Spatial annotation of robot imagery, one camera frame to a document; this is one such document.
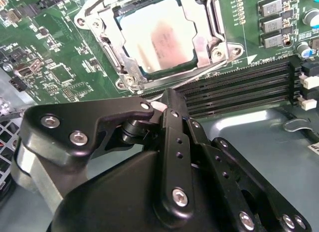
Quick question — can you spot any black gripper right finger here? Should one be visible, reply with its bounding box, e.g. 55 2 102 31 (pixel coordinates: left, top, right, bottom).
179 95 313 232

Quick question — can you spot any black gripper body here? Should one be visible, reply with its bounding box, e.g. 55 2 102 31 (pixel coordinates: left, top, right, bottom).
51 151 241 232

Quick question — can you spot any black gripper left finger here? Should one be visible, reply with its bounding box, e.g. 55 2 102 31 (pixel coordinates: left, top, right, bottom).
10 88 195 221

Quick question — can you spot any wire locking lever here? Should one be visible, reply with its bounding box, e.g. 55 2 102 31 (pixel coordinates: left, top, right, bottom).
138 62 227 103
205 0 226 42

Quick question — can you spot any metal socket cover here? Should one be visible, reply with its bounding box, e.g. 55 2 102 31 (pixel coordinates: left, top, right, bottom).
84 0 226 89

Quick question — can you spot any silver CPU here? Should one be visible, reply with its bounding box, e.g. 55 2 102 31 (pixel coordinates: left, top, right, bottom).
113 0 197 75

